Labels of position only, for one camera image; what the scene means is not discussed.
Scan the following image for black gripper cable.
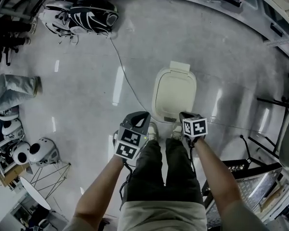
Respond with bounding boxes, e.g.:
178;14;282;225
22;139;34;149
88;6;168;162
187;138;197;174
119;159;136;210

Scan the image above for person's right forearm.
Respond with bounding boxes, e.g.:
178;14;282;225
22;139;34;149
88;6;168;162
194;137;244;218

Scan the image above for black and white striped bag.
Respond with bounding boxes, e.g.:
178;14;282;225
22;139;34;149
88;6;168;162
68;0;119;35

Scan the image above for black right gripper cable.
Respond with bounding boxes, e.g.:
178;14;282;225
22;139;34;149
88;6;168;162
187;138;197;174

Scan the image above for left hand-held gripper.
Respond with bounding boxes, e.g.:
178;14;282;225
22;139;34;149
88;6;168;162
113;111;152;161

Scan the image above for person's shoe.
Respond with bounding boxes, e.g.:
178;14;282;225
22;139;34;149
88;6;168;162
146;122;159;142
171;125;184;141

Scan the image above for black office chair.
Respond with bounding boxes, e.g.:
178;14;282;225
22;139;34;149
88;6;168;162
0;15;32;75

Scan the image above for person's left forearm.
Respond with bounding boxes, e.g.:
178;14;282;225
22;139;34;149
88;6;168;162
73;154;126;226

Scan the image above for person's right shoe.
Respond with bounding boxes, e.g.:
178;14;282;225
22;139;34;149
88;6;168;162
171;125;184;141

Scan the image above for wire frame stand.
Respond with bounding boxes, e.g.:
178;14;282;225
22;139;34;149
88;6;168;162
29;162;72;200

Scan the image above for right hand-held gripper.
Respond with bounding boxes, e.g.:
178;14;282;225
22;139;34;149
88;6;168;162
178;112;209;140

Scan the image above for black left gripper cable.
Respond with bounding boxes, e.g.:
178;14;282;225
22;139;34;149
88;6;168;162
119;159;136;210

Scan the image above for black metal stand legs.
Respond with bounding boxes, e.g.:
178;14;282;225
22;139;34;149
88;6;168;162
256;73;289;112

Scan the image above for perforated metal tray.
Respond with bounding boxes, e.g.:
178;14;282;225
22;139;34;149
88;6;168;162
204;168;284;227

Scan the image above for person's beige shirt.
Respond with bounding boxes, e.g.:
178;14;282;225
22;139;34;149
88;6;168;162
62;199;271;231

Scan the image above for white robot head shell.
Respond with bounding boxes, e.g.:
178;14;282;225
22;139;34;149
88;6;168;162
13;141;31;165
28;137;58;166
0;104;20;122
1;118;25;140

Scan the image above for white robot shell with cables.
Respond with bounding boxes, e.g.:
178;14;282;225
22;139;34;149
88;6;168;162
38;0;74;36

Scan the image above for beige lidded trash bin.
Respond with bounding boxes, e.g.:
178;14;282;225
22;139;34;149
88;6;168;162
152;61;198;124

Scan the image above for round white side table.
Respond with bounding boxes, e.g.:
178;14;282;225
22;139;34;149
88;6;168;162
20;176;52;211

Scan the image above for grey floor cable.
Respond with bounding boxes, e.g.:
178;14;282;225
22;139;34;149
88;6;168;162
109;37;149;112

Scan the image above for person's dark trousers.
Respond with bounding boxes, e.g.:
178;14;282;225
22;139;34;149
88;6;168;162
124;138;205;205

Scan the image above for black plastic crate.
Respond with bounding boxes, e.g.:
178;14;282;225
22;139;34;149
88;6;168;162
221;159;283;179

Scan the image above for person's left shoe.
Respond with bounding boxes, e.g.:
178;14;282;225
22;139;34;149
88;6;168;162
146;122;159;142

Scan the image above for white ruler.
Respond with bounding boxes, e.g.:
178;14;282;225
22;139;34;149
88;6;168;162
265;36;289;47

